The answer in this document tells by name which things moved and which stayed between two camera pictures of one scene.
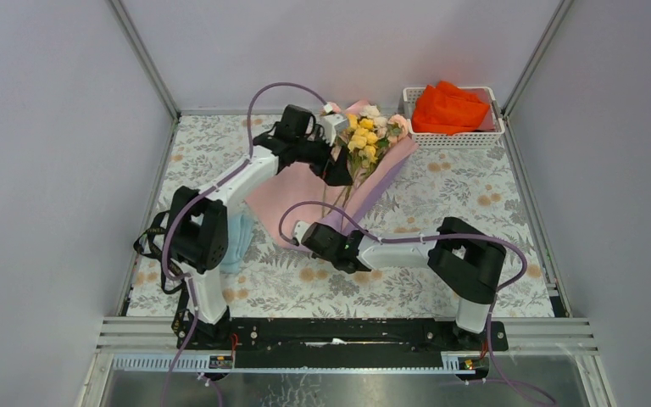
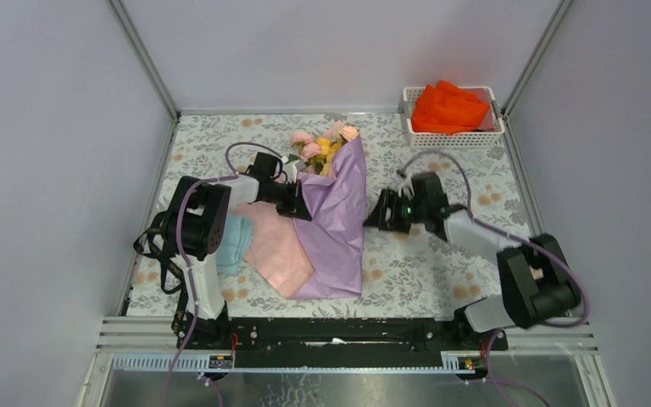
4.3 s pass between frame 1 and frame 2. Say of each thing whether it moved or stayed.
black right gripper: moved
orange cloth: stayed
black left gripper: moved
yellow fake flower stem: moved
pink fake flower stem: moved
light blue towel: stayed
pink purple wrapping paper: moved
